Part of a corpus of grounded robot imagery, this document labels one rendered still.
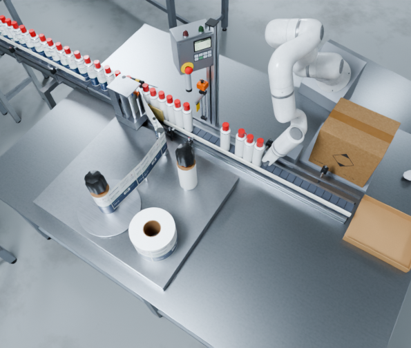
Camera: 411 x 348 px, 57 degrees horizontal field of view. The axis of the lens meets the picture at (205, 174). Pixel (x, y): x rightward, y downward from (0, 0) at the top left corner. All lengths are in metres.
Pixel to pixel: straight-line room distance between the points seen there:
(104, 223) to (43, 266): 1.11
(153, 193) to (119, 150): 0.33
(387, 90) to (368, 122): 0.64
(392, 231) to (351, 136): 0.50
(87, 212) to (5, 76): 2.48
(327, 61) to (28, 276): 2.30
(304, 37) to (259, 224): 0.88
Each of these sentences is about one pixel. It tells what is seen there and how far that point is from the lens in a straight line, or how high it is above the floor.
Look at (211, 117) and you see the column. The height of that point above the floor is 0.89.
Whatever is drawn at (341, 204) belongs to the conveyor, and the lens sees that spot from 1.93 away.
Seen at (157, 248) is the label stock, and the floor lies 1.02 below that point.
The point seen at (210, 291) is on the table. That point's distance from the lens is 1.74.
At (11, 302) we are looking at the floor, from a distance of 2.91.
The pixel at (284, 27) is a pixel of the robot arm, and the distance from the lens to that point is 1.54.
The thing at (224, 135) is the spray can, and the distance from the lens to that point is 1.87.
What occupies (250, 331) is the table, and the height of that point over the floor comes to 0.83.
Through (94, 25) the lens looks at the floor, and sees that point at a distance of 4.38.
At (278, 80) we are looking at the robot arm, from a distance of 1.46.
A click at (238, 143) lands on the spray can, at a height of 1.01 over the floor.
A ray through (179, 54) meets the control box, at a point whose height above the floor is 1.41.
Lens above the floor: 2.52
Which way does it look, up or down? 59 degrees down
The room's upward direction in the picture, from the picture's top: 3 degrees counter-clockwise
